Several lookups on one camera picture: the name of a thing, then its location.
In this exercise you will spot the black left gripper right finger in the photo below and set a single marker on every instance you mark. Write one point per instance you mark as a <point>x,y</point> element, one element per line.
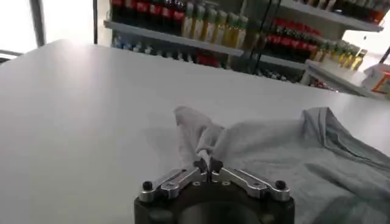
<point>250,182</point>

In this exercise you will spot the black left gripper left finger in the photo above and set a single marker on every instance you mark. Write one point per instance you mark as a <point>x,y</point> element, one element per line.
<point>173,182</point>

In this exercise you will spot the grey printed t-shirt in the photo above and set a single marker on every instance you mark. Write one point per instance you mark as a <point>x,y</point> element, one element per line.
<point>289,158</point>

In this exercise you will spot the shelf unit with drink bottles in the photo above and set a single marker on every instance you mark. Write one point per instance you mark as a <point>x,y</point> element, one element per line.
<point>195,27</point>
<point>304,42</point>

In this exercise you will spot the white and orange box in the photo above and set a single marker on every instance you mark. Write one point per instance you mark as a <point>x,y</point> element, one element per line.
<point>377,79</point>

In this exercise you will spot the black slanted pole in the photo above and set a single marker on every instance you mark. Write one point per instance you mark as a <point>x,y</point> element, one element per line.
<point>95,21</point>

